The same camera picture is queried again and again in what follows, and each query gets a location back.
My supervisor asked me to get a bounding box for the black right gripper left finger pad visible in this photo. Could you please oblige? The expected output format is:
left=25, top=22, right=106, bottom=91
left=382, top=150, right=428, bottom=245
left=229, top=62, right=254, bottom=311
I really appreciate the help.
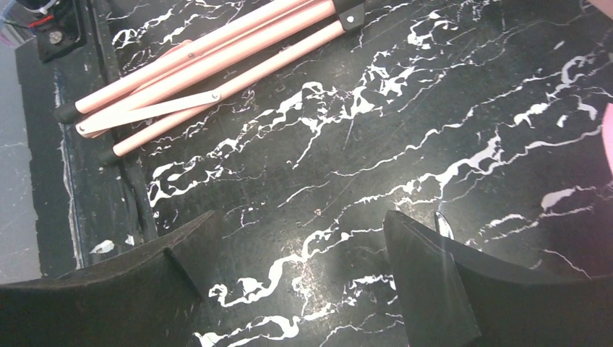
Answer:
left=1, top=211, right=223, bottom=346

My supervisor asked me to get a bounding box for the right gripper right finger pad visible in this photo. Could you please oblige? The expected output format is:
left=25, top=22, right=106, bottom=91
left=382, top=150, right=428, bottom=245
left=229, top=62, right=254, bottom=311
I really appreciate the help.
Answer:
left=383, top=210, right=612, bottom=346

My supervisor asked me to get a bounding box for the pink tripod music stand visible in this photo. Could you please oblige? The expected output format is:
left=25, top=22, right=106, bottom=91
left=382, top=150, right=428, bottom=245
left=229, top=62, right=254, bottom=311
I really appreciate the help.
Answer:
left=53, top=1, right=366, bottom=165

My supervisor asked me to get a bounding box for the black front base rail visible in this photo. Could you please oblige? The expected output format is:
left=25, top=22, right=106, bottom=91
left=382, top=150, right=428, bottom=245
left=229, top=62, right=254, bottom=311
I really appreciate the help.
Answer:
left=16, top=1, right=158, bottom=278

